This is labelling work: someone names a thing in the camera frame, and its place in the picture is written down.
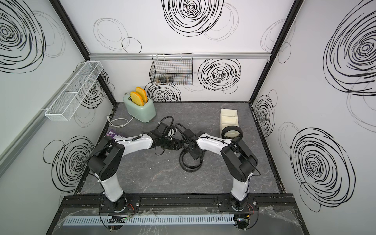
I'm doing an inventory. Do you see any white toaster power cord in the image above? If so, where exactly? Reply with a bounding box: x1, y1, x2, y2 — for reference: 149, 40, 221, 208
106, 115, 134, 128

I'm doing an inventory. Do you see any rear yellow toast slice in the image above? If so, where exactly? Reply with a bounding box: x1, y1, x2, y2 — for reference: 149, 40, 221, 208
135, 87, 148, 103

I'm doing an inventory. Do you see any long black leather belt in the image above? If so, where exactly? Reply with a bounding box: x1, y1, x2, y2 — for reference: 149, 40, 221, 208
179, 150, 204, 172

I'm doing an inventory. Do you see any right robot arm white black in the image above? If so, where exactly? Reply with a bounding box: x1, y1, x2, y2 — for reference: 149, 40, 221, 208
181, 129, 259, 211

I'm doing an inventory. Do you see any slotted grey cable duct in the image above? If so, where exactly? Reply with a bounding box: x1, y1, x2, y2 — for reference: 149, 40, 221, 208
63, 214, 236, 227

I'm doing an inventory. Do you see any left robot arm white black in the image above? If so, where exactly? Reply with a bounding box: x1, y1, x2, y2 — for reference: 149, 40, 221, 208
87, 123, 182, 212

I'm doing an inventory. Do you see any mint green toaster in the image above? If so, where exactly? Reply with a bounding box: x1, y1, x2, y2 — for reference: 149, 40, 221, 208
123, 93, 157, 123

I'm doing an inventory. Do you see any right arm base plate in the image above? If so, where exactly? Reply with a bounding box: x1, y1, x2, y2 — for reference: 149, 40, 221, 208
217, 194, 259, 212

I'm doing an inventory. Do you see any white mesh wall shelf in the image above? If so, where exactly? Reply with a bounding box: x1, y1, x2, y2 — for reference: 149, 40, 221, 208
45, 61, 103, 121

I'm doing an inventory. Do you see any cream divided storage organizer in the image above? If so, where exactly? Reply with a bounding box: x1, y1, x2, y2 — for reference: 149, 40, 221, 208
220, 109, 239, 133

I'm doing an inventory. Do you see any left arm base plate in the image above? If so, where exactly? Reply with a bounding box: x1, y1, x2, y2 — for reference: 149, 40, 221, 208
99, 196, 141, 214

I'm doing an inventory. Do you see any purple snack packet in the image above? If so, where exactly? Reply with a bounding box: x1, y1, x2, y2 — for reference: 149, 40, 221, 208
106, 129, 124, 139

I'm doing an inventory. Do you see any yellow toast slice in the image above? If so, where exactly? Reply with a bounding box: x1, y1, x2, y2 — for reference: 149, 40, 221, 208
135, 87, 148, 103
130, 92, 145, 106

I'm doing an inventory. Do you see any front yellow toast slice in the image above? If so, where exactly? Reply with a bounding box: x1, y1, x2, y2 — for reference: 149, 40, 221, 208
130, 92, 145, 106

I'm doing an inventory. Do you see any dark item in basket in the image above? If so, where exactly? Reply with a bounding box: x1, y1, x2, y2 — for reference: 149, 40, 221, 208
154, 76, 174, 84

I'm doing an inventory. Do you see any black wire wall basket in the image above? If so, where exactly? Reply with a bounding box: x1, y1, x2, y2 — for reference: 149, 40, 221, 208
149, 53, 193, 85

